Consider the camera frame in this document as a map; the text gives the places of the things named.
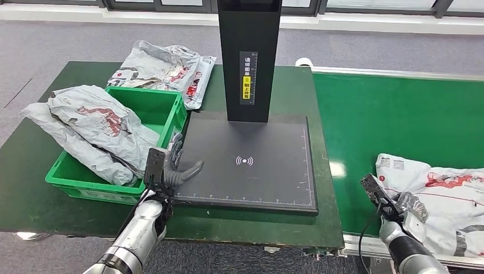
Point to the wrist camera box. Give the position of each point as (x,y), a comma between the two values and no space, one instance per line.
(372,187)
(155,166)

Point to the white table foot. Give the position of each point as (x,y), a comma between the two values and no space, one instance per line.
(33,236)

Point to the flat red printed parcel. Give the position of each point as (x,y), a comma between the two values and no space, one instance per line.
(199,84)

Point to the green conveyor belt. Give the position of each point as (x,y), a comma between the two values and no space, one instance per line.
(370,125)

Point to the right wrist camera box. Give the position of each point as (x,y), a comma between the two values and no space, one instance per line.
(372,187)

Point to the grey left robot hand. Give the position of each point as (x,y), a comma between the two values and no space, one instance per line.
(181,176)

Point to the white conveyor roller end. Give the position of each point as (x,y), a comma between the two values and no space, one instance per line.
(303,61)

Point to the grey parcel dark red print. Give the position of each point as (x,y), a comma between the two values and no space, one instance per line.
(75,147)

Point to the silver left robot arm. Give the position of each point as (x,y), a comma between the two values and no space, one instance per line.
(140,234)

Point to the green plastic crate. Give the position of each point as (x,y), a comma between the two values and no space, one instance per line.
(159,106)

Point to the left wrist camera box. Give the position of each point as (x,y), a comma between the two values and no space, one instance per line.
(155,166)

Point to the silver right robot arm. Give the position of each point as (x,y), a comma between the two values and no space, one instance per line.
(404,249)

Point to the black inbound scanner machine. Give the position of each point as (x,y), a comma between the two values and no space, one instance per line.
(247,30)

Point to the aluminium conveyor frame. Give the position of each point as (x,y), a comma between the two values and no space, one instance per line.
(359,246)

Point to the dark window frame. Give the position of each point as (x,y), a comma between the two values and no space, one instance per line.
(170,5)

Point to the grey parcel red dragon print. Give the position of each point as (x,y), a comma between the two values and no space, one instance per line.
(106,121)

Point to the crumpled printed grey parcel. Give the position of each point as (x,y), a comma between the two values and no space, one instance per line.
(151,64)

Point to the white parcel red line print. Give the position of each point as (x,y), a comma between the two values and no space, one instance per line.
(450,200)

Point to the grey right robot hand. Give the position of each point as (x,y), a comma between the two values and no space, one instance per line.
(414,215)

